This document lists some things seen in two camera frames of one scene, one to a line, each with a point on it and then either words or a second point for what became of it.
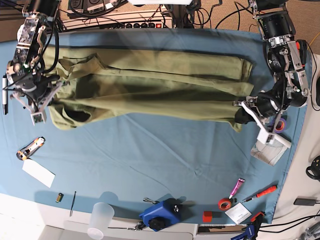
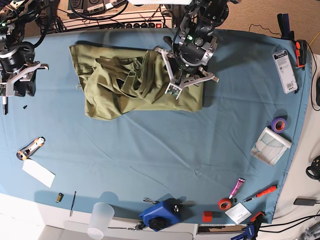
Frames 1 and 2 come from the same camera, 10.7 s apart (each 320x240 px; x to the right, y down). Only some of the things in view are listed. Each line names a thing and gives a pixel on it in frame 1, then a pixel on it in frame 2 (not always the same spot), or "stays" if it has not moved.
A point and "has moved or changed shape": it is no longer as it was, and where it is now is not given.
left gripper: (37, 100) to (14, 68)
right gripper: (265, 107) to (184, 67)
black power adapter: (304, 201) stays
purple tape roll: (281, 125) stays
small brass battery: (59, 197) stays
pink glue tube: (237, 187) stays
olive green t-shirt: (100, 83) has moved or changed shape
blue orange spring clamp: (252, 229) stays
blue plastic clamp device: (164, 214) stays
